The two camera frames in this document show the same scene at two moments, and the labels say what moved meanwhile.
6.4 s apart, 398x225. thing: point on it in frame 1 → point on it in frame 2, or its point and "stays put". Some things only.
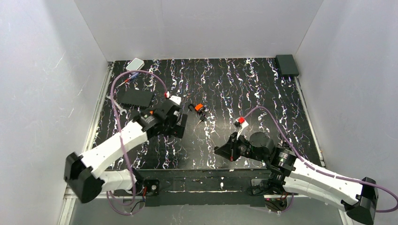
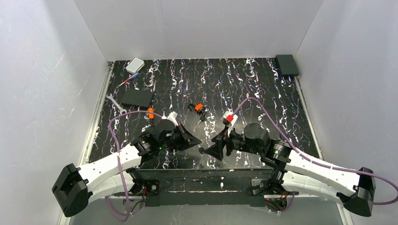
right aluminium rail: (315, 134) stays put
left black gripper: (176, 124) → (181, 136)
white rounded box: (135, 64) stays put
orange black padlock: (197, 108) stays put
